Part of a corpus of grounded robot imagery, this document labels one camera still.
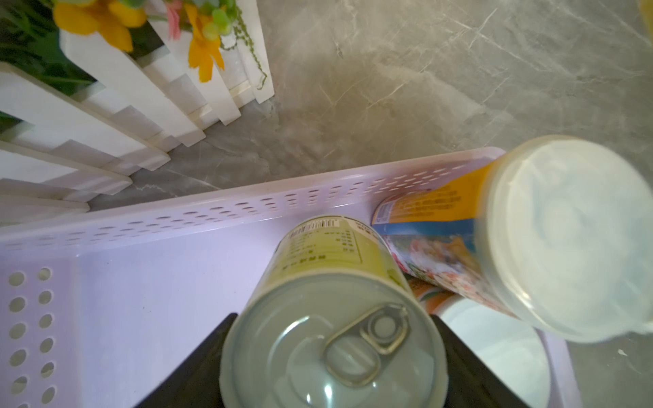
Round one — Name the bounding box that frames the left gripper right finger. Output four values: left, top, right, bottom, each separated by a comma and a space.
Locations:
431, 316, 526, 408

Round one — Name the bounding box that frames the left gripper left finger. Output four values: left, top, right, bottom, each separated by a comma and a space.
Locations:
137, 313, 238, 408

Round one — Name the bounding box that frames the orange can plastic lid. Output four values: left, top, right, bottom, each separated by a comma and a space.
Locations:
407, 276, 551, 407

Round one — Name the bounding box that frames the purple plastic basket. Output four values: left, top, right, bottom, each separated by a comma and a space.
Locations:
1, 148, 582, 407

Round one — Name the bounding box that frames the tall yellow can plastic lid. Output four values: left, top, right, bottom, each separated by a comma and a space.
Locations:
371, 134, 653, 343

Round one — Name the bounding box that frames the flower pot white fence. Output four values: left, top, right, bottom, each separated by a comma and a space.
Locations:
1, 1, 274, 225

